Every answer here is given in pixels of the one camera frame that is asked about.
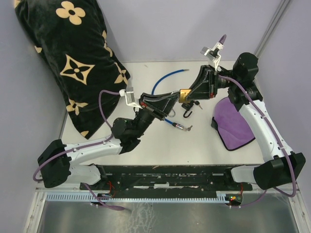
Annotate aluminium frame rail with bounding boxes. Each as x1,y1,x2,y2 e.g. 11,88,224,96
254,0,293,58

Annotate purple cloth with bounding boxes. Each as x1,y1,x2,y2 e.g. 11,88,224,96
211,97,255,151

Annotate long-shackle brass padlock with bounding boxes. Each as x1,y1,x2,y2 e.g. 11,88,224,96
168,109,176,117

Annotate black padlock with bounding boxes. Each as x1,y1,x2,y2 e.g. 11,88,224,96
181,102,194,118

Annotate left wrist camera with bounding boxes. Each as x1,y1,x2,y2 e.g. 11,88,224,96
119,86,142,109

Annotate blue cable lock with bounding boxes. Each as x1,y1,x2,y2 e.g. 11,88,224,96
152,69,189,131

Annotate small brass padlock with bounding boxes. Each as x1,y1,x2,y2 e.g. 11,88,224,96
179,89,191,103

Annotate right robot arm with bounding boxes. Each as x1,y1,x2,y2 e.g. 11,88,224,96
183,48,306,190

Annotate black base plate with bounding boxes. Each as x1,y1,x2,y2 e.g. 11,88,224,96
90,165,252,198

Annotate blue cable duct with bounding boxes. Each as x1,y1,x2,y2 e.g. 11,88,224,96
45,190,231,202

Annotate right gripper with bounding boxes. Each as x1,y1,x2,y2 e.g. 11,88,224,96
182,65,239,100

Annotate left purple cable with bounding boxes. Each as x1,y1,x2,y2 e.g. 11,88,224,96
33,89,127,211

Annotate silver cable lock keys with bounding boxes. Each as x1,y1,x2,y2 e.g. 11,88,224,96
185,125,193,132

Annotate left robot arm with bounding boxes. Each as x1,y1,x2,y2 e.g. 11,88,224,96
33,89,180,189

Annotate black floral plush pillow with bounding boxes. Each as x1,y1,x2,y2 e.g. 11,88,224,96
15,0,130,139

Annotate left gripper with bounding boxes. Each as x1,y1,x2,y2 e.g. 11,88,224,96
134,94,184,139

